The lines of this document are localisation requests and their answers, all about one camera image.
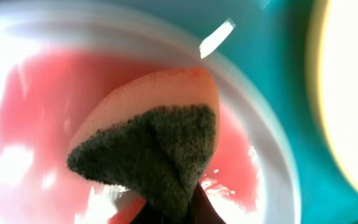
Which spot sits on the yellow-green plate far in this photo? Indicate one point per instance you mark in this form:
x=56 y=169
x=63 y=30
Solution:
x=332 y=79

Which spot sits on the pink sponge dark scrubber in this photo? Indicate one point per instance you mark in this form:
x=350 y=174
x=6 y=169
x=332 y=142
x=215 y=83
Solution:
x=154 y=135

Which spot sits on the light blue plate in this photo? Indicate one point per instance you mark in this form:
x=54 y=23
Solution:
x=60 y=59

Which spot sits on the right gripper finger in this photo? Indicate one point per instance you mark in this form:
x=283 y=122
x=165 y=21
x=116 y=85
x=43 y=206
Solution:
x=200 y=211

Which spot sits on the teal plastic tray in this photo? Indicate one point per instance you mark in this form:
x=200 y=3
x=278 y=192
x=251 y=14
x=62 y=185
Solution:
x=268 y=45

